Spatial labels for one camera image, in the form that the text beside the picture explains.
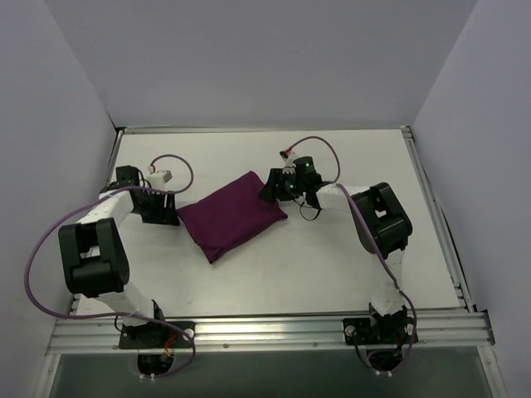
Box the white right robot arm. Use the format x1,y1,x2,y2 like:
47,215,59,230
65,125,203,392
259,156,412,342

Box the aluminium front rail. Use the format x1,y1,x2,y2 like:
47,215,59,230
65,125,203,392
46,308,494,355

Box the aluminium rail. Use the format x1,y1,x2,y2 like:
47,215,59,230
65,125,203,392
400,125,478,312
46,308,494,355

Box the aluminium right rail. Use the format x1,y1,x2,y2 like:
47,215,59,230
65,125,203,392
400,125,478,312

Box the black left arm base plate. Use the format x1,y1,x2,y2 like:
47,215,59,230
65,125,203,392
114,322,192,350

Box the purple surgical cloth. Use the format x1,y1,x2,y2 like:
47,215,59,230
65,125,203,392
178,172,288,265

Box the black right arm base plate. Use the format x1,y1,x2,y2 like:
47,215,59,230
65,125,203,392
343,317,418,346

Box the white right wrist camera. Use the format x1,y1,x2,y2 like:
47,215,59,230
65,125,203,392
280,148,298,175

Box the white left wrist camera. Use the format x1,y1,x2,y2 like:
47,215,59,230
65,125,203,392
145,166,173,191

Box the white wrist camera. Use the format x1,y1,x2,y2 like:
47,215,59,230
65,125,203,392
145,166,173,191
280,148,298,175

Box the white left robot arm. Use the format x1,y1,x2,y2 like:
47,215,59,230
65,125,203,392
58,166,180,347

